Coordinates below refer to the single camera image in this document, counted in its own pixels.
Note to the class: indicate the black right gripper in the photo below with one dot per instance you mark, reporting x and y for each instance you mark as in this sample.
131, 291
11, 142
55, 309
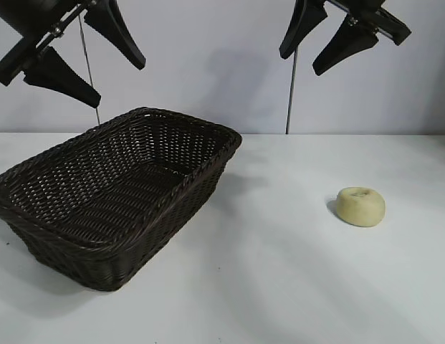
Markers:
383, 21

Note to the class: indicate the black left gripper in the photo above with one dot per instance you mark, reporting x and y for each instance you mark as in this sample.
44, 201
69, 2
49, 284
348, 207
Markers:
14, 18

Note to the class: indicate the dark brown woven basket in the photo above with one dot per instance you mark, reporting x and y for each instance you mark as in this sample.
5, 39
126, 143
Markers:
111, 200

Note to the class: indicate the pale yellow egg yolk pastry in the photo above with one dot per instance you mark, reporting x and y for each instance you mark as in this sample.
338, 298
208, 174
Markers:
358, 209

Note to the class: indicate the thin grey vertical rod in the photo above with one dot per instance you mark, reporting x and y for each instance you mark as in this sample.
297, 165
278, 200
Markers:
291, 93
86, 61

